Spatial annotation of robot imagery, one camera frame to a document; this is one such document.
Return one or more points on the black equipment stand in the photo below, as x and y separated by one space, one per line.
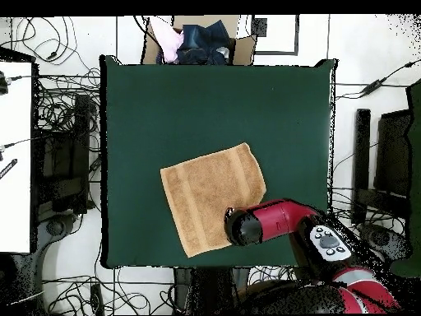
69 164
393 154

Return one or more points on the dark green fabric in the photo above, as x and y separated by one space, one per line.
416 164

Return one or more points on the white desk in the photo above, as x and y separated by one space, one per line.
14 164

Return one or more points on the brown cardboard box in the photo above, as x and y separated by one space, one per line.
243 49

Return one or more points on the pink garment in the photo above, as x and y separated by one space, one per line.
169 42

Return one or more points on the orange-brown terry towel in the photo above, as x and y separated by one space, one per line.
207 197

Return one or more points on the dark green table cloth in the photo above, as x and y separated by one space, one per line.
164 115

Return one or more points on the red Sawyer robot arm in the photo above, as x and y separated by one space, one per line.
279 217

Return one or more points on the dark blue jeans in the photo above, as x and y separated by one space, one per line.
204 42

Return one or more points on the black power strip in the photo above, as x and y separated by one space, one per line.
97 298

